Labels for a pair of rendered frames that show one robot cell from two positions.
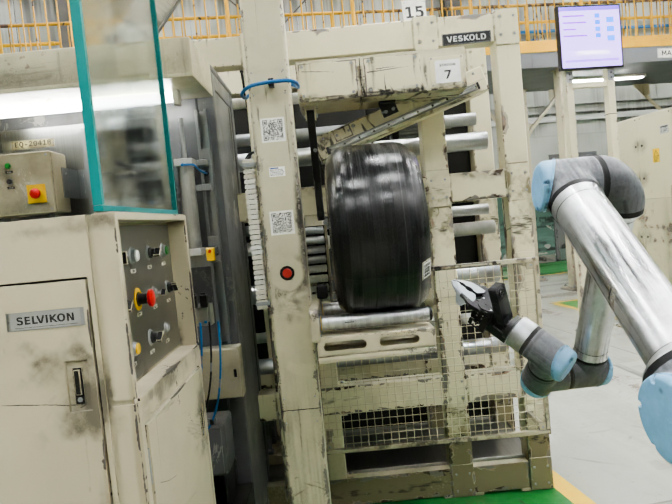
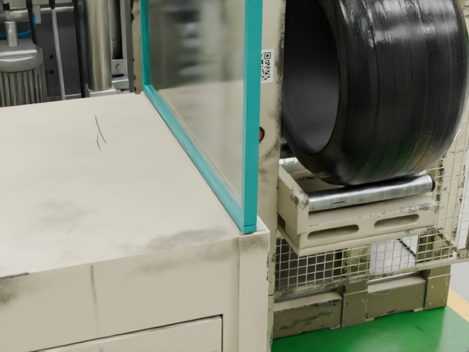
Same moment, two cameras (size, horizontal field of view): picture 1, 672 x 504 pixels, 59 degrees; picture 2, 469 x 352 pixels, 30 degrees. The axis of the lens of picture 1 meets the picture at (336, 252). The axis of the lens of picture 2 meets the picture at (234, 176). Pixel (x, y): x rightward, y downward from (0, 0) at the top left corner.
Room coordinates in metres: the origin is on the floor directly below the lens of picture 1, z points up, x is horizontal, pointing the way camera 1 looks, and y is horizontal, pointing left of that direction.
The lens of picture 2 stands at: (0.19, 0.79, 1.86)
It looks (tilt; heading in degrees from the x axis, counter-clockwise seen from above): 27 degrees down; 341
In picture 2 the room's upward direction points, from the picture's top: 1 degrees clockwise
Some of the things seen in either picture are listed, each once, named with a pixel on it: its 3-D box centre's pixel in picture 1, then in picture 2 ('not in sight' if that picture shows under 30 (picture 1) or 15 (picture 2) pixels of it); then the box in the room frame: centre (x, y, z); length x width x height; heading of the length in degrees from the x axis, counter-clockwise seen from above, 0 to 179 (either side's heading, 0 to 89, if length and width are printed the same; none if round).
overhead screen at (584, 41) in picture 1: (589, 37); not in sight; (5.25, -2.39, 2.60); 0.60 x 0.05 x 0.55; 99
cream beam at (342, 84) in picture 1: (379, 82); not in sight; (2.23, -0.22, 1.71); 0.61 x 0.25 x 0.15; 90
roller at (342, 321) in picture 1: (375, 318); (366, 193); (1.80, -0.10, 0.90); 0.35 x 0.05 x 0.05; 90
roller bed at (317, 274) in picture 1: (305, 264); not in sight; (2.32, 0.13, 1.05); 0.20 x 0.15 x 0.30; 90
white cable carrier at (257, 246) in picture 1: (257, 234); not in sight; (1.89, 0.25, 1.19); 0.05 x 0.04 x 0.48; 0
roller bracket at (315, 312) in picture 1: (317, 316); (271, 178); (1.94, 0.08, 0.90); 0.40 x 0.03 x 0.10; 0
